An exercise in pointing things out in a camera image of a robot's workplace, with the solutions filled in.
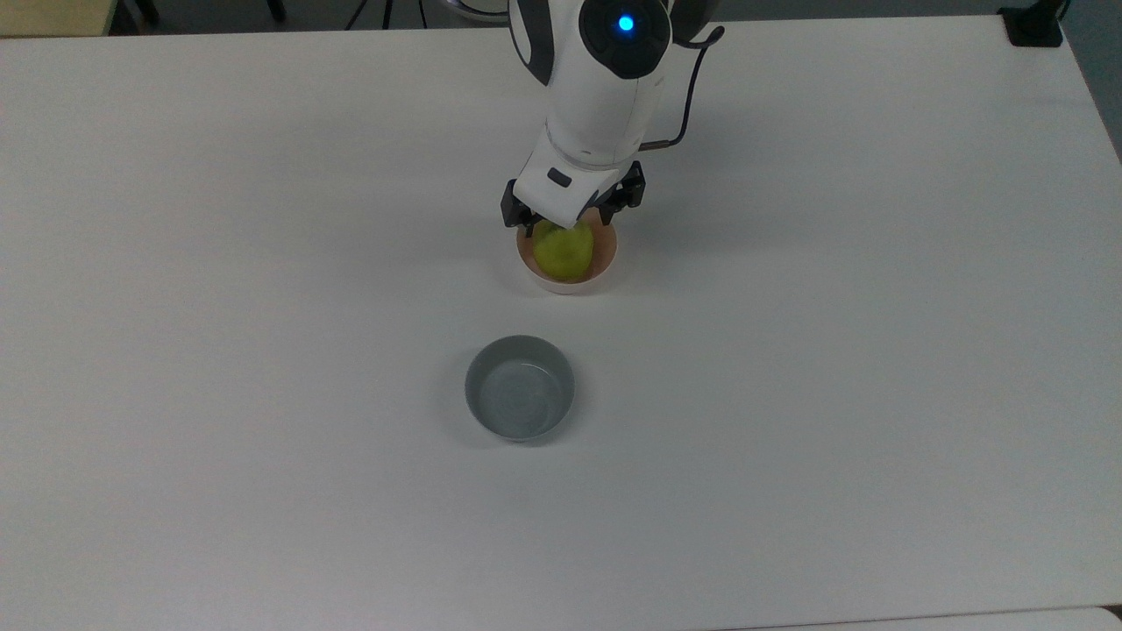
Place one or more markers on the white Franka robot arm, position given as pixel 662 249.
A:
pixel 605 79

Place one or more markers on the grey plastic bowl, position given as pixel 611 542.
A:
pixel 519 390

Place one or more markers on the black tripod legs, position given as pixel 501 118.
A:
pixel 386 10

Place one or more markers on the black table clamp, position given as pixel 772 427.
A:
pixel 1034 22

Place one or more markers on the Franka gripper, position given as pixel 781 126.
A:
pixel 561 193

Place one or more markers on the pink plastic bowl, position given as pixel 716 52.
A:
pixel 608 254

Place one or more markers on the beige wooden board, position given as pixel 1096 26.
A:
pixel 53 16

